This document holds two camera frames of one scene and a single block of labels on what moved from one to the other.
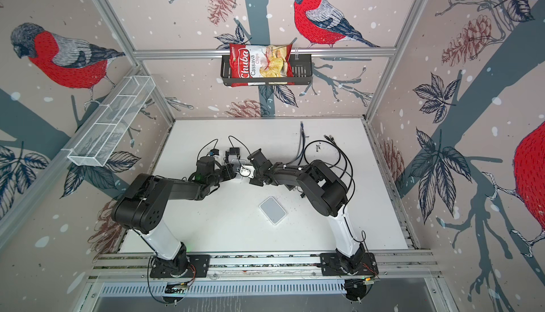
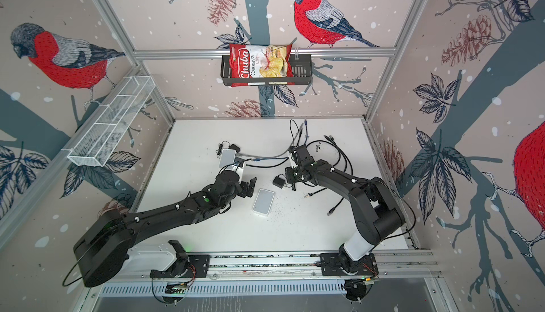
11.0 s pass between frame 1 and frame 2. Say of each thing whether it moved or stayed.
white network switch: moved
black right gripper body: moved
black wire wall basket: stayed
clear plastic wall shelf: stayed
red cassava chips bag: stayed
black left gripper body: moved
